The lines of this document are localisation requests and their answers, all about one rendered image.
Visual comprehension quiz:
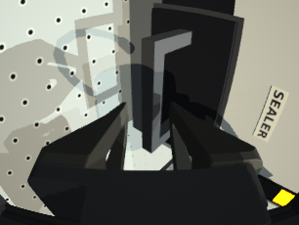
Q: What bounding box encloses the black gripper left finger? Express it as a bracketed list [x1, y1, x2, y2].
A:
[34, 102, 128, 170]

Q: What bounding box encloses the grey flat base plate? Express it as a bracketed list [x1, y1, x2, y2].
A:
[0, 0, 172, 216]

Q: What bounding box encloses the grey heat sealer housing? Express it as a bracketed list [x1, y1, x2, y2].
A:
[129, 0, 299, 207]

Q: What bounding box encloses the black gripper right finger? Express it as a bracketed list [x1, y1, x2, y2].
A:
[169, 102, 263, 175]

